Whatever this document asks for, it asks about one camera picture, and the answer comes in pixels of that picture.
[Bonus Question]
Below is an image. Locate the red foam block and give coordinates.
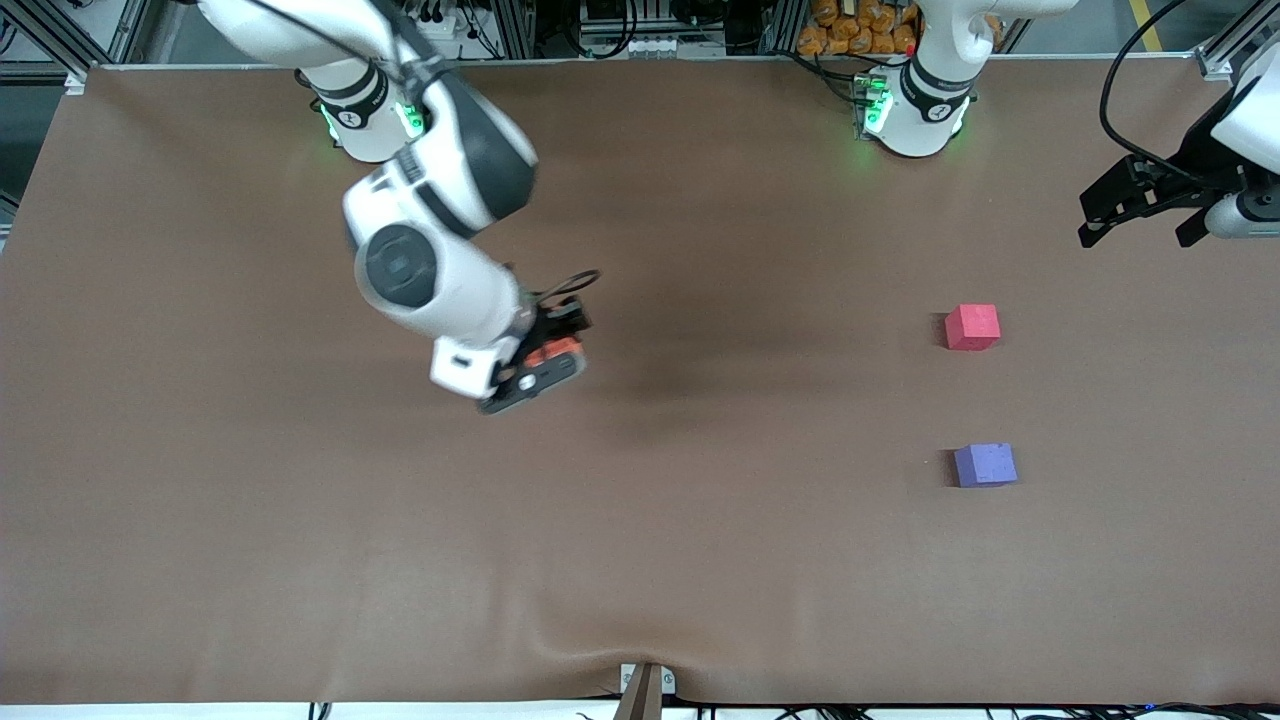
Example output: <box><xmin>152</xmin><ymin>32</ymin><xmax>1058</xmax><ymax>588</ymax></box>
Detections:
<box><xmin>944</xmin><ymin>304</ymin><xmax>1001</xmax><ymax>352</ymax></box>

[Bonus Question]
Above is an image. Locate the brown table mat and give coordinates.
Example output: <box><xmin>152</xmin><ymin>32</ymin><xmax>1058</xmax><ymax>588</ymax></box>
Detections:
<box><xmin>0</xmin><ymin>58</ymin><xmax>1280</xmax><ymax>706</ymax></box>

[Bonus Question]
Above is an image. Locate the white terminal strip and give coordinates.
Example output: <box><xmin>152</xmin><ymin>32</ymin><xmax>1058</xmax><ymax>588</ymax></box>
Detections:
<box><xmin>578</xmin><ymin>35</ymin><xmax>727</xmax><ymax>59</ymax></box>

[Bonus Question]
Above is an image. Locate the purple foam block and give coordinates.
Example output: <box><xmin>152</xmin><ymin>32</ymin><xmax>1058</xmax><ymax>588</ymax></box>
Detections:
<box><xmin>953</xmin><ymin>442</ymin><xmax>1018</xmax><ymax>489</ymax></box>

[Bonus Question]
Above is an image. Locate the pile of orange snacks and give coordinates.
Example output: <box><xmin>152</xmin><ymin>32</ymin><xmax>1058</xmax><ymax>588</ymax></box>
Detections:
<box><xmin>797</xmin><ymin>0</ymin><xmax>921</xmax><ymax>57</ymax></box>

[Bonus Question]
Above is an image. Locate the brown wooden bar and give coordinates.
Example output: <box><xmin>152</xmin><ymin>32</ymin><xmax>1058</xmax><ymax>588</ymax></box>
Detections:
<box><xmin>612</xmin><ymin>664</ymin><xmax>664</xmax><ymax>720</ymax></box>

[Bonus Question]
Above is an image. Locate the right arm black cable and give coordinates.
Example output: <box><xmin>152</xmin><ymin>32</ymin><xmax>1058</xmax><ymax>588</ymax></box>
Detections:
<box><xmin>250</xmin><ymin>0</ymin><xmax>603</xmax><ymax>303</ymax></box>

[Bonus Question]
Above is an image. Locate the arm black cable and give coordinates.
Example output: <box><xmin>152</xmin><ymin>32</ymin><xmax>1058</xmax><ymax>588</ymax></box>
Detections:
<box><xmin>250</xmin><ymin>0</ymin><xmax>603</xmax><ymax>303</ymax></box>
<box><xmin>1098</xmin><ymin>0</ymin><xmax>1206</xmax><ymax>186</ymax></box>

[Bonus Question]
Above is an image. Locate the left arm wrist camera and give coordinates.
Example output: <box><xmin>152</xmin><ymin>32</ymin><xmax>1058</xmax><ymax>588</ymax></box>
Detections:
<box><xmin>1205</xmin><ymin>192</ymin><xmax>1280</xmax><ymax>239</ymax></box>

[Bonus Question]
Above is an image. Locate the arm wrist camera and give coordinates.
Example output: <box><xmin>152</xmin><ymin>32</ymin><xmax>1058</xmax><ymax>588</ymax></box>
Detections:
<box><xmin>478</xmin><ymin>350</ymin><xmax>588</xmax><ymax>416</ymax></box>
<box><xmin>1205</xmin><ymin>192</ymin><xmax>1280</xmax><ymax>239</ymax></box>

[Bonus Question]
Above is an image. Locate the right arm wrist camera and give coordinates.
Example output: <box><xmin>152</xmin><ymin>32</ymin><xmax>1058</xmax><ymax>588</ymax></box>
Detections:
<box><xmin>478</xmin><ymin>350</ymin><xmax>588</xmax><ymax>416</ymax></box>

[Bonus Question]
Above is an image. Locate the aluminium frame profile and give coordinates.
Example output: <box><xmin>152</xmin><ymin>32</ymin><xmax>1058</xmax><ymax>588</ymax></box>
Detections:
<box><xmin>1195</xmin><ymin>0</ymin><xmax>1280</xmax><ymax>81</ymax></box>
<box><xmin>0</xmin><ymin>0</ymin><xmax>96</xmax><ymax>83</ymax></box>

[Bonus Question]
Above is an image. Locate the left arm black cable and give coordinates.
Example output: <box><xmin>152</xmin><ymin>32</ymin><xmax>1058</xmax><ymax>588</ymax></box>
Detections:
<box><xmin>1098</xmin><ymin>0</ymin><xmax>1206</xmax><ymax>186</ymax></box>

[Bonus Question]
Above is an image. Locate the metal bracket with screws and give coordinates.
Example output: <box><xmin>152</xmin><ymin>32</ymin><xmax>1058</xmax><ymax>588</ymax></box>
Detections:
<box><xmin>619</xmin><ymin>662</ymin><xmax>677</xmax><ymax>698</ymax></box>

